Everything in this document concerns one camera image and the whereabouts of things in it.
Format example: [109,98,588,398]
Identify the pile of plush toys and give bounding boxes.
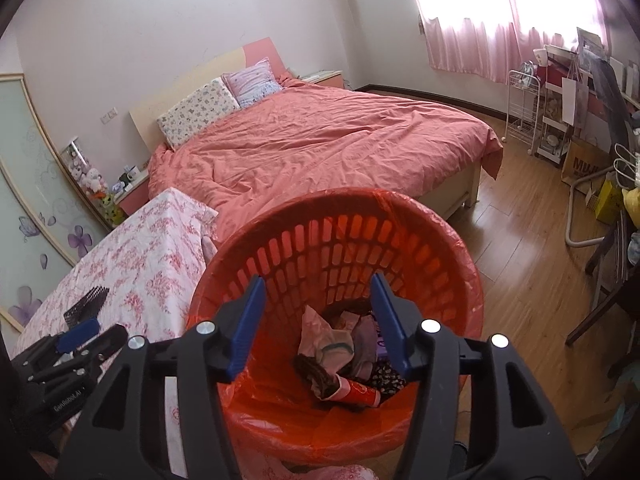
[69,152,126,227]

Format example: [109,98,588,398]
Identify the white cloth with teal band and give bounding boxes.
[315,330,357,377]

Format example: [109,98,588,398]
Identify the white bent tube frame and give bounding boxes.
[565,170,617,249]

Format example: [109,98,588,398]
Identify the dark wooden chair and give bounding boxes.
[565,205,640,347]

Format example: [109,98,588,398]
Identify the flower print wardrobe door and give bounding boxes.
[0,72,112,335]

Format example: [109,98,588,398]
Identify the clothes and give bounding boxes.
[335,377,383,409]

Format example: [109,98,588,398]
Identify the purple cloth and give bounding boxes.
[350,317,382,379]

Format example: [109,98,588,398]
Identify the bed with pink duvet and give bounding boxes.
[148,72,503,243]

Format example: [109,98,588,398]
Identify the brown paper bag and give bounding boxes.
[560,137,609,192]

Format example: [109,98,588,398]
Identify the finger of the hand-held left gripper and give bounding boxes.
[54,318,101,356]
[74,323,129,367]

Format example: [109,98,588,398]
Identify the black checkered cloth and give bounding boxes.
[63,287,108,329]

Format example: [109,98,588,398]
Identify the pink curtains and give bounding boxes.
[404,0,610,84]

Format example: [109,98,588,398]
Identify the cream pink headboard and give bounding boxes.
[129,37,288,153]

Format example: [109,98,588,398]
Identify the pink floral tablecloth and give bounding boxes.
[12,187,381,480]

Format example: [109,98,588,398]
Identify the orange plastic mesh basket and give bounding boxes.
[191,187,485,467]

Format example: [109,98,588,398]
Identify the pink paper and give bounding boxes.
[299,307,334,362]

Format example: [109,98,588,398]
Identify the pink striped pillow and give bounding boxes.
[222,58,284,109]

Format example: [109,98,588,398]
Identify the grey leaning panel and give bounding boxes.
[586,55,632,151]

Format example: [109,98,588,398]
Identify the white paper bag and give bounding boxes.
[561,77,584,126]

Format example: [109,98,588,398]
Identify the dark floral cloth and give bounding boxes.
[372,360,408,397]

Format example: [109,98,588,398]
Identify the yellow bag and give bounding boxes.
[595,172,627,227]

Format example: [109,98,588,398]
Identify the white wire rack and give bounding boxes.
[504,70,542,152]

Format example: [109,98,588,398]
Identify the white trolley cart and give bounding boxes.
[535,77,577,164]

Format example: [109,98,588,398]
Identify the white floral pillow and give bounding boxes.
[156,77,242,151]

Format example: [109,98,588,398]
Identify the pink nightstand with mugs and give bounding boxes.
[114,167,152,217]

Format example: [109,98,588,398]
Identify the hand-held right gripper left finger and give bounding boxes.
[54,275,267,480]

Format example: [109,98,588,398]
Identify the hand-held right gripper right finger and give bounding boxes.
[370,272,586,480]

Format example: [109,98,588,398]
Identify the white clothes hangers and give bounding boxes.
[612,142,640,182]

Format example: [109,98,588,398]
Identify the pink nightstand with books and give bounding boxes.
[300,70,345,92]

